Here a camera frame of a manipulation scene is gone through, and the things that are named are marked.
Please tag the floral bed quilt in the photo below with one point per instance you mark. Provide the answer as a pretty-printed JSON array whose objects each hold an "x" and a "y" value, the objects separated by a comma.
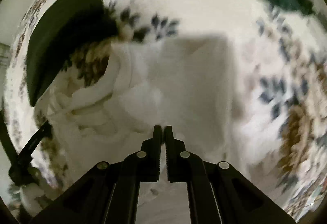
[{"x": 281, "y": 136}]

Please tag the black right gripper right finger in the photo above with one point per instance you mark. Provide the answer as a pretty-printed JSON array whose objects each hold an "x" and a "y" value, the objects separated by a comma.
[{"x": 218, "y": 193}]

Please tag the folded black garment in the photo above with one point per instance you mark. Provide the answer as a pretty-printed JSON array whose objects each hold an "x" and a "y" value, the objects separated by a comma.
[{"x": 64, "y": 27}]

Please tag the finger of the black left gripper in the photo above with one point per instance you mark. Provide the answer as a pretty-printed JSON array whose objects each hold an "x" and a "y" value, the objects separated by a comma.
[{"x": 20, "y": 170}]

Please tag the white t-shirt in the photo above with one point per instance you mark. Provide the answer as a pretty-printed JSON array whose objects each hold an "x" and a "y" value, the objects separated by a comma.
[{"x": 103, "y": 100}]

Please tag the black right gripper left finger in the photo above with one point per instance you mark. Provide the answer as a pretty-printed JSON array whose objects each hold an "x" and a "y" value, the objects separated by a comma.
[{"x": 108, "y": 193}]

